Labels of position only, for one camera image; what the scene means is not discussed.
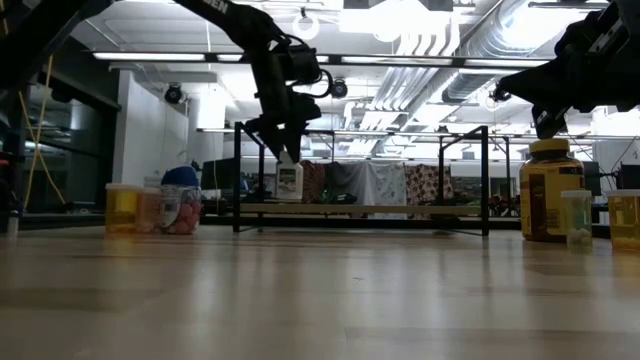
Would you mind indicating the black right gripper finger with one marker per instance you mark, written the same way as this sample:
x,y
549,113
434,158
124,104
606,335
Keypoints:
x,y
540,89
550,122

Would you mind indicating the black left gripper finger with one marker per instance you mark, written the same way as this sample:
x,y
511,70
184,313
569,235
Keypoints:
x,y
277,140
296,142

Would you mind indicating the white bottle red yellow label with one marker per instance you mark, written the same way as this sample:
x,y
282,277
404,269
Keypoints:
x,y
289,182

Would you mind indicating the amber bottle yellow cap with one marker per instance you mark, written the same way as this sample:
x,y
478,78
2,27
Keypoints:
x,y
550,195

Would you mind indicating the green translucent pill vial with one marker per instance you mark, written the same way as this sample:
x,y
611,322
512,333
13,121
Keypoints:
x,y
577,220

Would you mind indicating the clear jar blue cap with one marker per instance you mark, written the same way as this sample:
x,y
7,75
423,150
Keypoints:
x,y
181,205

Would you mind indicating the yellow translucent pill vial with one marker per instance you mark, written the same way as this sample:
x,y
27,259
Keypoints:
x,y
121,207
625,220

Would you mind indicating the pink translucent pill vial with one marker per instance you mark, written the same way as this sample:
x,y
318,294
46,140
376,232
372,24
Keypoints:
x,y
150,212

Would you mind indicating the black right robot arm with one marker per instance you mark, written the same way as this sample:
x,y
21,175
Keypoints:
x,y
631,6

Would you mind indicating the red patterned cloth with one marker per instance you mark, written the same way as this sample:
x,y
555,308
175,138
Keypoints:
x,y
312,181

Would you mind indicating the black ceiling spot lamp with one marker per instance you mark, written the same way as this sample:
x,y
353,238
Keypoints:
x,y
494,96
340,89
173,94

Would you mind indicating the grey cloth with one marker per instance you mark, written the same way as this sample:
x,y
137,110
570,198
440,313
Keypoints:
x,y
345,177

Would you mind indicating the black computer monitor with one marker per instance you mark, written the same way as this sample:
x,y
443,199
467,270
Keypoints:
x,y
217,174
591,177

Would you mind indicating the black computer case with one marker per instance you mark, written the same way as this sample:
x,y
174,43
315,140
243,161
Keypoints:
x,y
629,176

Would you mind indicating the white cloth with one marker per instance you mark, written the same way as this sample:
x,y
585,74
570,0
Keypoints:
x,y
386,182

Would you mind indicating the small white cylinder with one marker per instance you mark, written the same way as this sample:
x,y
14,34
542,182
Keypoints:
x,y
12,225

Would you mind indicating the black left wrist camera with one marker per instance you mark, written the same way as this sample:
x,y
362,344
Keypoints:
x,y
305,65

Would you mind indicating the silver ventilation duct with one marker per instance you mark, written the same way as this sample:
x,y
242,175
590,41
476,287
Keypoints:
x,y
505,30

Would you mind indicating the overhead frame bar with lights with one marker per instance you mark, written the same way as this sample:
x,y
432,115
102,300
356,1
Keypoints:
x,y
335,59

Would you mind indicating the black frame wooden shelf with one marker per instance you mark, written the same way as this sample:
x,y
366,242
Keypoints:
x,y
360,209

